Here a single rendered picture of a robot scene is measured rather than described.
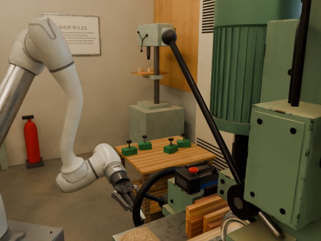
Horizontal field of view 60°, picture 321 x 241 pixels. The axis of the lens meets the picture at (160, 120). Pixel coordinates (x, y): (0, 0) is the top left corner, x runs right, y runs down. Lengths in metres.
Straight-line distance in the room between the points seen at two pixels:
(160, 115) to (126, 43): 1.23
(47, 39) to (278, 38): 0.79
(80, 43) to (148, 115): 1.28
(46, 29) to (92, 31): 2.52
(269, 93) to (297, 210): 0.22
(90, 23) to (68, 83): 2.51
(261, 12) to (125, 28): 3.24
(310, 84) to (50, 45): 0.86
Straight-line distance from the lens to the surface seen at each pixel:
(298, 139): 0.37
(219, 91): 0.61
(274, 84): 0.53
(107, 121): 3.77
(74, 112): 1.17
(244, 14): 0.57
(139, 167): 2.04
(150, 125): 2.90
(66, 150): 1.22
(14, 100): 1.22
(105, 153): 1.28
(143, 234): 0.74
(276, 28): 0.53
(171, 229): 0.80
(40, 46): 1.09
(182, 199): 0.88
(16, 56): 1.22
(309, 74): 0.45
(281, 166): 0.39
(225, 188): 0.73
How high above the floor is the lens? 1.38
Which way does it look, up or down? 15 degrees down
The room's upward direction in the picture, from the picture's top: straight up
